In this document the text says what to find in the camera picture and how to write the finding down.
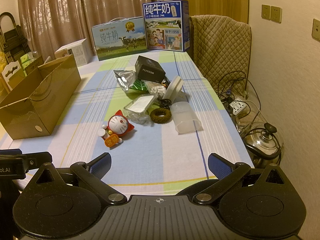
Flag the black shaver box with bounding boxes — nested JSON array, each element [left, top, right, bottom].
[[134, 55, 166, 83]]

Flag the tangled power cords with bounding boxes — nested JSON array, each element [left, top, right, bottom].
[[217, 77, 263, 130]]

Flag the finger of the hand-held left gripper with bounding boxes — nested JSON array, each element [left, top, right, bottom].
[[0, 148, 23, 156], [21, 151, 53, 173]]

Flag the folded metal ladder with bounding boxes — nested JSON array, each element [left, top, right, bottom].
[[0, 12, 31, 63]]

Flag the white power strip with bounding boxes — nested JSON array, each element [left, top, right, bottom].
[[229, 99, 251, 117]]

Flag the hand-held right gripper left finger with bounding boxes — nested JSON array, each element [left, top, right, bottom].
[[33, 152, 128, 207]]

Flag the green milk carton case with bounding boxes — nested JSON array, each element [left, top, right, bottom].
[[91, 17, 148, 61]]

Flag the white square plastic box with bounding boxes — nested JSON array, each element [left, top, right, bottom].
[[162, 76, 188, 103]]

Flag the clear bag of cotton swabs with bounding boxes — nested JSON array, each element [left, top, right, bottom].
[[145, 80, 168, 101]]

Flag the checked tablecloth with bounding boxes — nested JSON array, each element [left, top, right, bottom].
[[0, 47, 256, 198]]

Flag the black cable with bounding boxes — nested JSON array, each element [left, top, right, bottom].
[[156, 97, 173, 108]]

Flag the beige wall socket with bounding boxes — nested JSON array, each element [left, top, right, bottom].
[[311, 18, 320, 41], [271, 6, 283, 23], [261, 4, 272, 20]]

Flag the brown knitted hair tie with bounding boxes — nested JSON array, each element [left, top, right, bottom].
[[149, 107, 173, 124]]

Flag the chair with quilted cover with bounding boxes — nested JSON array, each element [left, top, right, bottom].
[[189, 15, 253, 96]]

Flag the translucent plastic cup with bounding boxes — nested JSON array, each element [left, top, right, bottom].
[[170, 102, 204, 134]]

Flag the silver foil pouch green leaf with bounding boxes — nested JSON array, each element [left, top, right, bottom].
[[113, 69, 150, 94]]

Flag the clear rectangular plastic container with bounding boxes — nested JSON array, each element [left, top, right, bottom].
[[124, 94, 157, 124]]

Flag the small cardboard box with packets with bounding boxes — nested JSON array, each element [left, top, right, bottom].
[[1, 60, 26, 91]]

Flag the brown patterned curtain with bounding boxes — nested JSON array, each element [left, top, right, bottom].
[[16, 0, 161, 63]]

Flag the blue milk carton case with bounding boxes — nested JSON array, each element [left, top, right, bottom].
[[142, 0, 191, 53]]

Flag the white product box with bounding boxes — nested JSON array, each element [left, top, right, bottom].
[[54, 38, 91, 67]]

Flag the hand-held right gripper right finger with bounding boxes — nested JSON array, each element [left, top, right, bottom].
[[194, 152, 286, 205]]

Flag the brown cardboard box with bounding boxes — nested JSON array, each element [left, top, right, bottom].
[[0, 54, 81, 140]]

